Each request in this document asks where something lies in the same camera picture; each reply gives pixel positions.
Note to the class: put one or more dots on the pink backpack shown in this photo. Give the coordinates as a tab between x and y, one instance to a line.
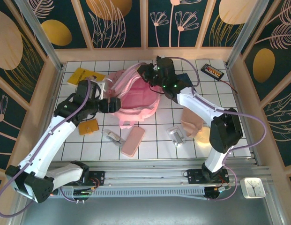
140	93

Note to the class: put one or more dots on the yellow leather wallet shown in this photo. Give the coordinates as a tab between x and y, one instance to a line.
89	127

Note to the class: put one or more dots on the dark blue book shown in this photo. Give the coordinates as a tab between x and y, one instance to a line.
186	78

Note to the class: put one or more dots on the clear pack with small tool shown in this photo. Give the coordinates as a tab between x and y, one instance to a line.
112	137

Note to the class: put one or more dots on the yellow book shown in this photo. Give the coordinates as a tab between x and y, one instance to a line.
77	76

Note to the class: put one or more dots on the pink pencil case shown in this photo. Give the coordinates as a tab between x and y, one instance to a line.
133	140

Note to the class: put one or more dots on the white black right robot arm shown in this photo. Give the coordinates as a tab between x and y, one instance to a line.
199	105

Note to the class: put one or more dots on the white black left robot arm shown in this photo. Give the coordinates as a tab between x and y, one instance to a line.
58	133

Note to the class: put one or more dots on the clear pack with white stapler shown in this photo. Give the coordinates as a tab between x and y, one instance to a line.
176	137

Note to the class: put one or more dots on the black charger with red strip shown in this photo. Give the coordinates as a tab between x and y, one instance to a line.
212	71

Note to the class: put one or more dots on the round yellow sponge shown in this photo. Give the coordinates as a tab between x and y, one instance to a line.
202	138

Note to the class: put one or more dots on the small circuit board green light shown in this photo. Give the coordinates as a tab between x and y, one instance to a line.
221	189
83	192

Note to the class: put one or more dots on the orange black utility knife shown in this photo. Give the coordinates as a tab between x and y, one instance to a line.
55	193

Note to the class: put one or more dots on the white square alarm clock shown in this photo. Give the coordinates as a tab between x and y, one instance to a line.
253	187

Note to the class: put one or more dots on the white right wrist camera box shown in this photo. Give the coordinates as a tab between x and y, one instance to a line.
160	57

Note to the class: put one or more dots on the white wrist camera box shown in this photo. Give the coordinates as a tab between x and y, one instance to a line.
101	90
160	57

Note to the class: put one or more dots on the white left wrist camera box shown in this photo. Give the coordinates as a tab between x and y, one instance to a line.
101	90

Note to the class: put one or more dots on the aluminium side rail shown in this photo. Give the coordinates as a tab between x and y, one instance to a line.
55	89
239	100

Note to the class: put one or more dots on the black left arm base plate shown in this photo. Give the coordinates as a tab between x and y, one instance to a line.
99	175

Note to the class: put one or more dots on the aluminium front rail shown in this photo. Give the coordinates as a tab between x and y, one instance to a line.
145	174

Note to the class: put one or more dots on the aluminium corner post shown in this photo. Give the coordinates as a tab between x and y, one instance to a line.
243	32
42	35

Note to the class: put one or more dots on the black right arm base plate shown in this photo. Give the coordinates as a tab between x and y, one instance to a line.
193	175

